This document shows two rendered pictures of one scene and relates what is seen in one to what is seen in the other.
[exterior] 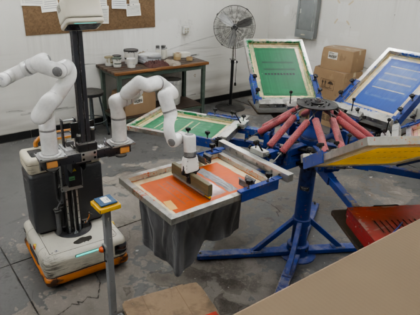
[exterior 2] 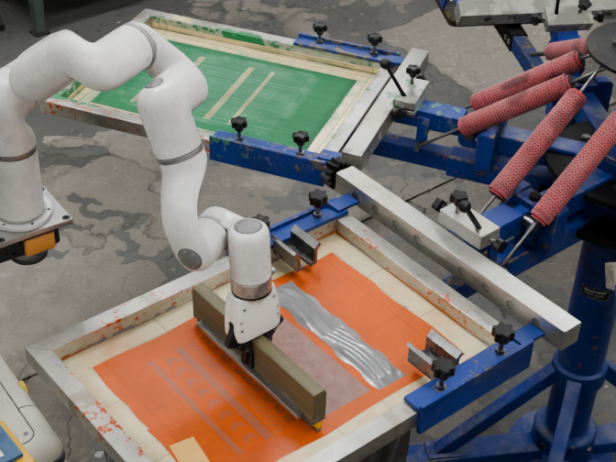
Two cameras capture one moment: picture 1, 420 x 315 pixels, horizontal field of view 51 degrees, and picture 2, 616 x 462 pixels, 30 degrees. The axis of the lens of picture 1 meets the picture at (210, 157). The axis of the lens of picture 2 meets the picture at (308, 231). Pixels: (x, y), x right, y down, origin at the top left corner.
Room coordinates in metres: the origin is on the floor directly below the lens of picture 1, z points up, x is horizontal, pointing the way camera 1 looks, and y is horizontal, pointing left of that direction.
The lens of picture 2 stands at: (0.79, 0.06, 2.50)
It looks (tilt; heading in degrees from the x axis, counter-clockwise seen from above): 37 degrees down; 358
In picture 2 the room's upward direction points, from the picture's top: 2 degrees clockwise
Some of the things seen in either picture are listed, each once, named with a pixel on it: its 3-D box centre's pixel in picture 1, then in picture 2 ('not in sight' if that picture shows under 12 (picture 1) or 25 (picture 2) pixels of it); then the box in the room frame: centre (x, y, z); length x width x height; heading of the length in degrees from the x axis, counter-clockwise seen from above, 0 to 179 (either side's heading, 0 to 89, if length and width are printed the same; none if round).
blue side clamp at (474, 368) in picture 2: (257, 189); (468, 379); (2.37, -0.30, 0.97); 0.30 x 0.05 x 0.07; 129
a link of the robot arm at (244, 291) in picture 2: (190, 152); (254, 279); (2.42, 0.11, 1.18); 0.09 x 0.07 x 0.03; 129
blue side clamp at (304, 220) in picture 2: (202, 157); (289, 238); (2.81, 0.05, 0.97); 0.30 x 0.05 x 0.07; 129
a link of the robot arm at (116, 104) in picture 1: (119, 105); (9, 110); (2.67, 0.58, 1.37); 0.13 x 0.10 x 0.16; 152
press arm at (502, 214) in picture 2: (264, 155); (484, 231); (2.79, -0.38, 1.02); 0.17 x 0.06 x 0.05; 129
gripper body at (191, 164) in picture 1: (190, 162); (252, 307); (2.41, 0.12, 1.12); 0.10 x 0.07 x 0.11; 129
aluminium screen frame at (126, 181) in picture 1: (199, 182); (280, 353); (2.44, 0.06, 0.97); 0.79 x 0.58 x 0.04; 129
